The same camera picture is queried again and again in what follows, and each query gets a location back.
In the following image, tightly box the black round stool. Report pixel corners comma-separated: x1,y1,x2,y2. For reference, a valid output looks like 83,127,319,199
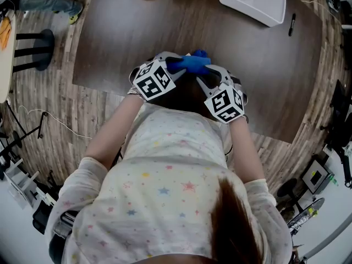
276,178,306,212

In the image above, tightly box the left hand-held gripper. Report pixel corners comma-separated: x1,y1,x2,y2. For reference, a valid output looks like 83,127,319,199
129,51,188,102

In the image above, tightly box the orange cloth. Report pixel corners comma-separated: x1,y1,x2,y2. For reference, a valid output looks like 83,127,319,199
0,17,13,52

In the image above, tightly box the blue towel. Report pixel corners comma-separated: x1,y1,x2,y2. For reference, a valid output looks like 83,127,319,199
155,49,212,75

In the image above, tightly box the black marker pen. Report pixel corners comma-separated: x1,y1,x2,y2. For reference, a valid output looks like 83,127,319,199
288,13,297,37

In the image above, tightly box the silver wrist bracelet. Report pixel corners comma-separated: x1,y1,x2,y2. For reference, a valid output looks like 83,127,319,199
127,87,144,99

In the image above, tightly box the skateboard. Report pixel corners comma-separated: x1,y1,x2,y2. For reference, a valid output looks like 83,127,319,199
287,197,326,235

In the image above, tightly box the grey shoulder strap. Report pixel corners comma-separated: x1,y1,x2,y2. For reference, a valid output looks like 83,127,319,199
48,210,78,264

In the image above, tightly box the white wooden rack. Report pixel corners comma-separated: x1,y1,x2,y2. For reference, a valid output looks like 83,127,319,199
3,158,57,209

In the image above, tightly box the black metal stand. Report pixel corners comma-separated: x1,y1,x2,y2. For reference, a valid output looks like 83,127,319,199
0,103,49,160

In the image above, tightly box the white plastic box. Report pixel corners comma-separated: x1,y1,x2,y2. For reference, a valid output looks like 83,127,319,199
218,0,288,28

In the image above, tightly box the person's right forearm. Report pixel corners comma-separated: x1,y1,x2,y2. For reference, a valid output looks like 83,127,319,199
229,117,266,184

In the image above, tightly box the black equipment frame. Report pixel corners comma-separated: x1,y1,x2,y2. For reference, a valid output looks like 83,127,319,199
320,79,352,189

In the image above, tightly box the person's left forearm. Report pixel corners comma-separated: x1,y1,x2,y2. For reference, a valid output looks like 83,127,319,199
84,95,144,171

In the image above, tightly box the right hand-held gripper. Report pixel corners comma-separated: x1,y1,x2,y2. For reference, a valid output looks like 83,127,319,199
195,64,248,125

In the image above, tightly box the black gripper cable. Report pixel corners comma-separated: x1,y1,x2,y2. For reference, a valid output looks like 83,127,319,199
111,144,125,171
223,144,235,160

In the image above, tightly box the white star-print shirt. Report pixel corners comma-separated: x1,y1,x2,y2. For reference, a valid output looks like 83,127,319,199
43,103,293,264

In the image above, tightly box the thin white cable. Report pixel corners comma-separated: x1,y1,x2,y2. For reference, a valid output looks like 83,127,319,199
17,105,93,140
283,0,342,22

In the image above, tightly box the round white side table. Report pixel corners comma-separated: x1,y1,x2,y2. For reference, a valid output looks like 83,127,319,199
0,9,55,105

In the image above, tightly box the grey box with black square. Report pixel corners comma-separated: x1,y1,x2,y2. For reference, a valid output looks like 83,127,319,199
301,159,335,195

